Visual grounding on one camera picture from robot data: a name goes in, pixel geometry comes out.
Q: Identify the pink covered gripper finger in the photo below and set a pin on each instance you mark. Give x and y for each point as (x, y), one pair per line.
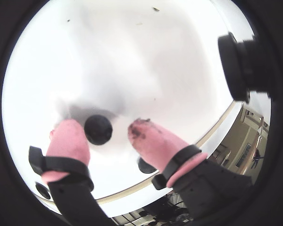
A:
(155, 143)
(69, 143)

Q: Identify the large dark blueberry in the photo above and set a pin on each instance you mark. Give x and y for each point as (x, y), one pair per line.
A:
(43, 191)

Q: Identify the white paper sheet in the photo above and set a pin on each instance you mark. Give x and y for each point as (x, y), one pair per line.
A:
(132, 58)

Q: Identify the small green leaf crumb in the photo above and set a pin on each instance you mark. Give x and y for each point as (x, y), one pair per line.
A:
(155, 9)

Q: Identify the black camera lens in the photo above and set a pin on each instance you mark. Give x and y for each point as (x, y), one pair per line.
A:
(235, 66)

